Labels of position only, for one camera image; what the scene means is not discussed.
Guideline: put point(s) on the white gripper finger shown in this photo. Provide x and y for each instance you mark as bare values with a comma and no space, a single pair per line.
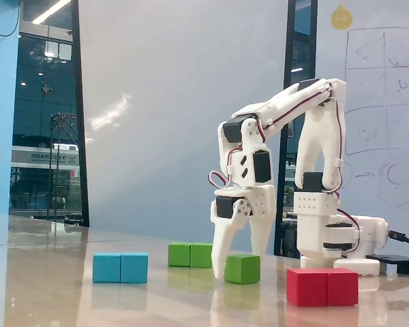
261,235
223,245

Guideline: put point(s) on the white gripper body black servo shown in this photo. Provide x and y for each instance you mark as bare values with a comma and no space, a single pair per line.
259,204

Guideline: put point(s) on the small green cube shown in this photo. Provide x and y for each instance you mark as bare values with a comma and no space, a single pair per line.
243,270

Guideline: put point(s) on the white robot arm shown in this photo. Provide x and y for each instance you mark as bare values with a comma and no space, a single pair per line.
313,136

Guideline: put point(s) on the long green block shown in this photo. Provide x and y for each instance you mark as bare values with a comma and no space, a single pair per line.
191,255

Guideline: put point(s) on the long red block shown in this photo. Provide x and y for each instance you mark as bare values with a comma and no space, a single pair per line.
322,289

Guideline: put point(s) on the long blue block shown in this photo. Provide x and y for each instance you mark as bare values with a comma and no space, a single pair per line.
120,268

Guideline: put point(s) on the flat black box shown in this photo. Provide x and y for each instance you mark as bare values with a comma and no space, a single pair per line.
395,261

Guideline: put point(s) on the yellow round sticker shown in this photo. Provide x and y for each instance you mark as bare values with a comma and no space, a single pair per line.
341,18

